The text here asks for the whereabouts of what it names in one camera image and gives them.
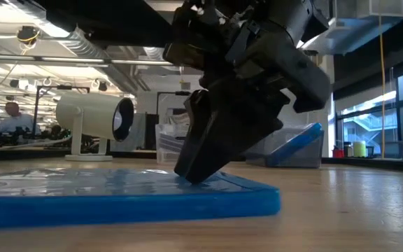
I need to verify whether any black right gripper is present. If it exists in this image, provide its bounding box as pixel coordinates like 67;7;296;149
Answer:
172;0;332;186

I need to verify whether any clear black jewel case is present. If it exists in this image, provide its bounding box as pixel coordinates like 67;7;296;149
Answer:
157;132;187;157

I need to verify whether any blue jewel case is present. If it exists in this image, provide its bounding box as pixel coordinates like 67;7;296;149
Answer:
266;122;325;167

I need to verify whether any blue plastic lid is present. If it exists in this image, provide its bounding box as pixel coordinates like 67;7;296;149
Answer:
0;167;281;231

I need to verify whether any clear plastic bin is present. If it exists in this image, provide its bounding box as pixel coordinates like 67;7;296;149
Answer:
155;122;192;165

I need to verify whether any grey translucent plastic bin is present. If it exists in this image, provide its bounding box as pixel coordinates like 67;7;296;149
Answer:
245;122;325;169

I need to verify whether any white cylindrical projector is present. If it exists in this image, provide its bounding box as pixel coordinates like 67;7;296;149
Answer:
55;91;135;162

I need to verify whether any yellow-green cylinder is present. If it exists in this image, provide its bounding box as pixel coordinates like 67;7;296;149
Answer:
352;140;367;158

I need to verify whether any person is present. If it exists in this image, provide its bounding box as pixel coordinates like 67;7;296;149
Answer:
0;101;42;137

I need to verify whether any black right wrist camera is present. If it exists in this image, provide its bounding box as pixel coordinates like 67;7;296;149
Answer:
162;41;206;71

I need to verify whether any black metal stand frame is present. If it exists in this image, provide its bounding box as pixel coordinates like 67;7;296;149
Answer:
32;85;91;139

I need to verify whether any yellow hanging cord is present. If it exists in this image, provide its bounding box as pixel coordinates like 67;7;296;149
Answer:
378;13;387;160

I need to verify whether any black yellow ceiling cable reel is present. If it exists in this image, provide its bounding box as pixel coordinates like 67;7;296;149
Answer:
15;24;41;46

